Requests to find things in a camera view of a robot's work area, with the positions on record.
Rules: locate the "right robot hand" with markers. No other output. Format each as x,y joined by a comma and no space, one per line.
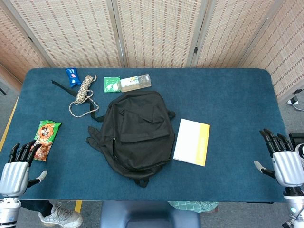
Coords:
287,168

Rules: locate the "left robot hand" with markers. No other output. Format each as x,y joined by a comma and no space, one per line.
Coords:
14,177

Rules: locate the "white paper booklet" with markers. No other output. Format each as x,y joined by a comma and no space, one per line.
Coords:
187,142

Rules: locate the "black backpack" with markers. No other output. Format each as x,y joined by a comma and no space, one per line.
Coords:
137,133

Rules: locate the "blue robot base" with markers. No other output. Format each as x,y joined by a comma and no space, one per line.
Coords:
147,213

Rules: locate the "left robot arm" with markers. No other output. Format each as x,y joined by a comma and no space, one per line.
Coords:
8,213

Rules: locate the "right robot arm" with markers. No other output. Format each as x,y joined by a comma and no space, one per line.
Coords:
294,209

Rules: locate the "white and black object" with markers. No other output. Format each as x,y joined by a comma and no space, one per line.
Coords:
301,152

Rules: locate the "black box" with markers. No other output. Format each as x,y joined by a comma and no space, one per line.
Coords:
297,140

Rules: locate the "dark trouser leg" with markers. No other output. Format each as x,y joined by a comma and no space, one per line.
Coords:
35,206

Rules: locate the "green orange snack bag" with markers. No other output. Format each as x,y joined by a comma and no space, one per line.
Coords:
46,135

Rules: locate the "white sneaker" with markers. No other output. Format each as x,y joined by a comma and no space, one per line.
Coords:
61,217

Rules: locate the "green plaid cloth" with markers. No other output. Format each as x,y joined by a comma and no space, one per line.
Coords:
192,206

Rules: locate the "blue cookie packet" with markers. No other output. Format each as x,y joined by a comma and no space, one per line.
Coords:
72,77

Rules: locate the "green tissue pack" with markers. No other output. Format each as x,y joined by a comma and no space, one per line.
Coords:
110,84

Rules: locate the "clear plastic bottle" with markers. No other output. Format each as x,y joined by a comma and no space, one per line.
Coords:
135,83

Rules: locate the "woven folding screen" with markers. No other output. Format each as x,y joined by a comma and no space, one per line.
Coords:
154,31

